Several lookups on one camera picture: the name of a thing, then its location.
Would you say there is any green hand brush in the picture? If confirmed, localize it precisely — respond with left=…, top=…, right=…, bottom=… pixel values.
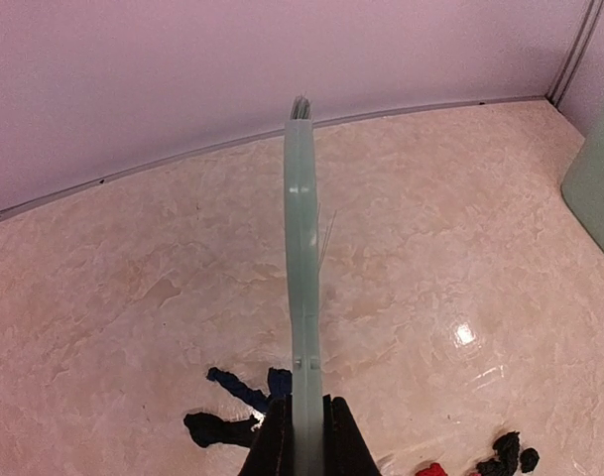
left=284, top=95, right=324, bottom=475

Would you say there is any right aluminium frame post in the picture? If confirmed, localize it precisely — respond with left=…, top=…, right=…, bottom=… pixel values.
left=545, top=0, right=604, bottom=109

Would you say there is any green plastic waste bin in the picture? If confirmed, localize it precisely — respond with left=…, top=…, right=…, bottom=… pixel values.
left=560, top=107, right=604, bottom=253

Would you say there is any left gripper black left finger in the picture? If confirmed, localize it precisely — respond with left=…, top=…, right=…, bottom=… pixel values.
left=238, top=396, right=294, bottom=476

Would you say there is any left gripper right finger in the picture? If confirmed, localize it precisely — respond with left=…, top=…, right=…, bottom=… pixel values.
left=323, top=395, right=381, bottom=476

